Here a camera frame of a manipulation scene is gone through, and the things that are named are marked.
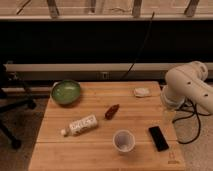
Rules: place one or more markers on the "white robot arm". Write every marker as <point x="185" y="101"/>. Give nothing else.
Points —
<point x="187" y="82"/>

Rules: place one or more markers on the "green ceramic bowl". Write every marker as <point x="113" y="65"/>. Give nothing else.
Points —
<point x="65" y="92"/>

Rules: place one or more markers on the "dark red chili pepper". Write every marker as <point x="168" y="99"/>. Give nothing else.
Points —
<point x="111" y="111"/>

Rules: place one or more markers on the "white baseboard heater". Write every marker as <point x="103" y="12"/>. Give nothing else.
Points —
<point x="94" y="71"/>

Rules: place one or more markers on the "white labelled bottle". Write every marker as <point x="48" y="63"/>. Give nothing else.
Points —
<point x="78" y="127"/>

